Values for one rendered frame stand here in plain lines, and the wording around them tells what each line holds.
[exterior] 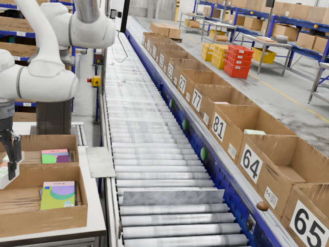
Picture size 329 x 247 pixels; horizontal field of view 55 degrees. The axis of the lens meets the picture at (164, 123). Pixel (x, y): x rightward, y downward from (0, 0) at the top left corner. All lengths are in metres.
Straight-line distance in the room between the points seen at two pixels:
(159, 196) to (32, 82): 0.72
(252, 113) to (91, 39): 1.00
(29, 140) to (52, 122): 0.16
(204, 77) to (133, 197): 1.47
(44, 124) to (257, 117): 1.21
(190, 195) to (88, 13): 0.93
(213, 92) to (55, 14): 1.16
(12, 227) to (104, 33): 0.93
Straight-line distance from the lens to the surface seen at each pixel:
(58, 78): 1.02
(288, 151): 1.66
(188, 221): 1.38
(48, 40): 1.07
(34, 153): 1.74
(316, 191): 1.28
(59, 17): 1.67
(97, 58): 2.52
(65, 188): 1.40
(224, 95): 2.28
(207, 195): 1.48
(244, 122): 1.95
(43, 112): 1.77
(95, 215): 1.33
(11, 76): 1.05
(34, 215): 1.22
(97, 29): 1.57
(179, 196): 1.44
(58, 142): 1.73
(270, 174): 1.31
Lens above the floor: 1.60
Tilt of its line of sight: 23 degrees down
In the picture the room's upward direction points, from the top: 8 degrees clockwise
